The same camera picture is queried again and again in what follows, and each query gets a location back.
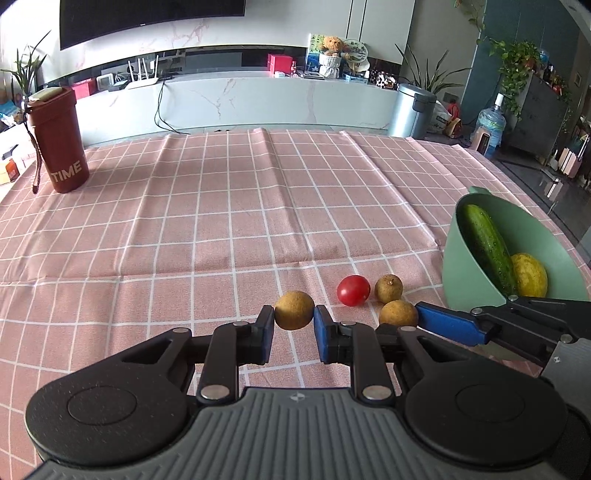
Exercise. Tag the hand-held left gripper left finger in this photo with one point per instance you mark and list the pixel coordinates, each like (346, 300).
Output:
(265, 337)

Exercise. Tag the grey side cabinet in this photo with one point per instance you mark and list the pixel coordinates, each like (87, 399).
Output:
(540, 124)

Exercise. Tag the green cucumber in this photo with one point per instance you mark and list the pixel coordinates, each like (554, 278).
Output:
(487, 244)

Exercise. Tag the red box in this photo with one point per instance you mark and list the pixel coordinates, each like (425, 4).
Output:
(279, 63)

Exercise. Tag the pink checked tablecloth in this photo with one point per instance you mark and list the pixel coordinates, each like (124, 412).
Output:
(184, 230)

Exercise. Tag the brown teddy bear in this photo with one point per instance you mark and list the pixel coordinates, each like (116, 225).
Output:
(334, 46)

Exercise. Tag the small white device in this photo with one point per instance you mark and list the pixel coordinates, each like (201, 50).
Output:
(107, 82)

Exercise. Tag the white router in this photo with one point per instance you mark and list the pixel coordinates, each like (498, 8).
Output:
(143, 84)

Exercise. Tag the potted grass plant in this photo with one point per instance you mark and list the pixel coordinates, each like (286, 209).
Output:
(25, 69)

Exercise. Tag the long-leaf potted plant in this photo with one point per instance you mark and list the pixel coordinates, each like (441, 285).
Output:
(427, 74)

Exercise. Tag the pink box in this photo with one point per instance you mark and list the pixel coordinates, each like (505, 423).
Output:
(84, 89)

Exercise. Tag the pink small appliance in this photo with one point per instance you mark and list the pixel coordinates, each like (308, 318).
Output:
(481, 141)

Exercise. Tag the red cherry tomato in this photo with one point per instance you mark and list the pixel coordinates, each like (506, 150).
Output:
(353, 290)

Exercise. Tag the brown longan with stem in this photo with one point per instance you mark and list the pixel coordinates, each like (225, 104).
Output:
(388, 288)

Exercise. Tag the green colander bowl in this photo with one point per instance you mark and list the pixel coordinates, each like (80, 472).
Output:
(466, 263)

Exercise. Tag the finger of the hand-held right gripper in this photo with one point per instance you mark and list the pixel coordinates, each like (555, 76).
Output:
(554, 307)
(448, 323)

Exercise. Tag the black television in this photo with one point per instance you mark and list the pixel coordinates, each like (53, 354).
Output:
(152, 18)

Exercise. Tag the picture board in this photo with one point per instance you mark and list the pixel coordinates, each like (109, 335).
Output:
(316, 50)

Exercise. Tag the round hand fan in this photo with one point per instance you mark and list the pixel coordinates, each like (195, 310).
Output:
(358, 50)

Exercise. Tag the white plastic bag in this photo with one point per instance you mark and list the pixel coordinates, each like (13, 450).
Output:
(442, 117)

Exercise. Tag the green ivy plant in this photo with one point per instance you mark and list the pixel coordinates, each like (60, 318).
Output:
(517, 64)

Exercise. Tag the silver trash can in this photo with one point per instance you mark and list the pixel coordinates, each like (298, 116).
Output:
(408, 113)

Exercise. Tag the white marble media cabinet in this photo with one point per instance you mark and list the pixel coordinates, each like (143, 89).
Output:
(277, 101)

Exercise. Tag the blue water jug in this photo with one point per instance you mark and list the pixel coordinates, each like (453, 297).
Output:
(491, 122)

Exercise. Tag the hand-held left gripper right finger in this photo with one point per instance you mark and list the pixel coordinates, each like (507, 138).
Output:
(323, 337)

